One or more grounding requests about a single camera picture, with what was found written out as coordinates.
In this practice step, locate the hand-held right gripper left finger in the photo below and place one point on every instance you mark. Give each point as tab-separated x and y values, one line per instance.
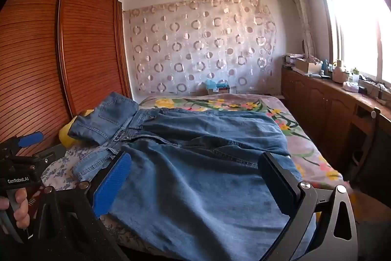
113	184

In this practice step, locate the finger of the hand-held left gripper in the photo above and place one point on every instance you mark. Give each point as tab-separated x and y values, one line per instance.
30	138
50	157

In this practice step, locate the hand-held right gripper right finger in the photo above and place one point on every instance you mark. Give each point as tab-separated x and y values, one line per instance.
279	180

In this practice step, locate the blue denim pants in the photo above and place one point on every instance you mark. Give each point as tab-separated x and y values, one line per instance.
198	172

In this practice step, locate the person's left hand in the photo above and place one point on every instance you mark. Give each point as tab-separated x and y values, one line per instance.
20	207

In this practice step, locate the blue floral bed sheet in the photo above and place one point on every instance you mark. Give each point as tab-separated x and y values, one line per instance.
58	170

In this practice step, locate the pink floral blanket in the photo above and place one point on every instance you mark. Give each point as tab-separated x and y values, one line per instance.
305	151

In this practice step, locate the folded blue jeans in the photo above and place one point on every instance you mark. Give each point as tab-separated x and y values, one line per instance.
104	117

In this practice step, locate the dark waste bin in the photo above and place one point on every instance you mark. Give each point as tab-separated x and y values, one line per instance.
357	161

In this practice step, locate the long wooden cabinet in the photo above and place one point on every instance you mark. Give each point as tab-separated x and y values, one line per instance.
320	108

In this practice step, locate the wooden slatted wardrobe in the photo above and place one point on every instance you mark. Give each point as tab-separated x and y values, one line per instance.
85	50

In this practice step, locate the cardboard box with blue bags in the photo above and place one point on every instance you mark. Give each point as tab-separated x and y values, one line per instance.
218	89

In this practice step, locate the open cardboard box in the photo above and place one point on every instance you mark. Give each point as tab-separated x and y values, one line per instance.
308	67

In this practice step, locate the white crumpled cloth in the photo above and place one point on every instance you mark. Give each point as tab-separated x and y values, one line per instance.
349	86

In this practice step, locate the stack of papers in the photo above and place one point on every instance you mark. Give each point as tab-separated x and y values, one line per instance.
291	60

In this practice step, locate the white container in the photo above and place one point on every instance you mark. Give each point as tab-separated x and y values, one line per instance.
339	74

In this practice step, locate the blue bottle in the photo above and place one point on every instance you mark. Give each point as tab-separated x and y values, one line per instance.
325	66

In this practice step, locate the small black device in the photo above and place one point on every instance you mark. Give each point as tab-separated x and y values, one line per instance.
363	89

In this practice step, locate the green capped bottle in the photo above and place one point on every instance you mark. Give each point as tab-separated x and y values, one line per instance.
355	76

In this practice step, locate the pale window curtain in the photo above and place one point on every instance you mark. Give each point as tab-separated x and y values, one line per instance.
301	4

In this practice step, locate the wooden framed window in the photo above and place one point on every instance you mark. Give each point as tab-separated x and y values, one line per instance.
357	19

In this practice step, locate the circle patterned wall curtain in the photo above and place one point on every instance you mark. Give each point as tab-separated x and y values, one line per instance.
198	44

